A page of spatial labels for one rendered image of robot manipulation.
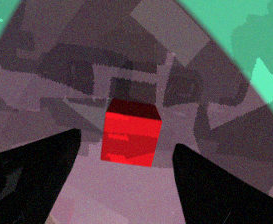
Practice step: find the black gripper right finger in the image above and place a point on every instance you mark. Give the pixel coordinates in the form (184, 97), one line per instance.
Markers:
(210, 195)

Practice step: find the red cube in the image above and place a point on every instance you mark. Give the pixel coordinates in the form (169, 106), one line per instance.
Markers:
(131, 131)

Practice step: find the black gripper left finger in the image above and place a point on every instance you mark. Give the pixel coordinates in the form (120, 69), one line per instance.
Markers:
(32, 175)

